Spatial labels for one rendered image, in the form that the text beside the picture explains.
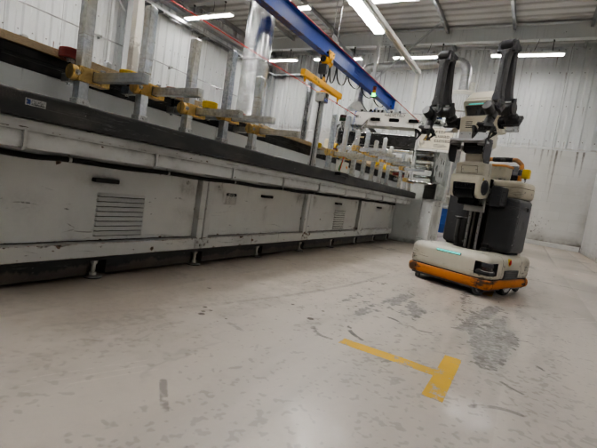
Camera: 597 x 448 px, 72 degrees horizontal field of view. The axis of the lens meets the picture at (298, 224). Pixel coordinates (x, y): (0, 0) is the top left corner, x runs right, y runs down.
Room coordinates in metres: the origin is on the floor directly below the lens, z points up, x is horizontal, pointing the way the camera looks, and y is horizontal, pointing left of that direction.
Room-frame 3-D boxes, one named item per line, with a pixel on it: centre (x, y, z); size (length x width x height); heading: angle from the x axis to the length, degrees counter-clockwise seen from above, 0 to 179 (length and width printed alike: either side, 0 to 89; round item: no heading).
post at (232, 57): (2.08, 0.45, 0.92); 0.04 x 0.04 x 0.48; 61
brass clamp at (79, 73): (1.44, 0.80, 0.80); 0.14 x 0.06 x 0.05; 151
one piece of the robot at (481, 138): (2.89, -1.11, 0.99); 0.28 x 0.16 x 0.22; 40
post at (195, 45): (1.86, 0.57, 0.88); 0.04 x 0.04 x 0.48; 61
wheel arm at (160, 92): (1.65, 0.62, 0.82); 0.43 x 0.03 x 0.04; 61
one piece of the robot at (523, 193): (3.14, -1.40, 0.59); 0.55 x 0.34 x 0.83; 40
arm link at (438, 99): (2.95, -0.84, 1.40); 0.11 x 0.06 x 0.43; 40
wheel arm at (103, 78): (1.43, 0.74, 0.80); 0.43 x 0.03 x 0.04; 61
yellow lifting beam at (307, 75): (8.46, -0.07, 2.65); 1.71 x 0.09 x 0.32; 151
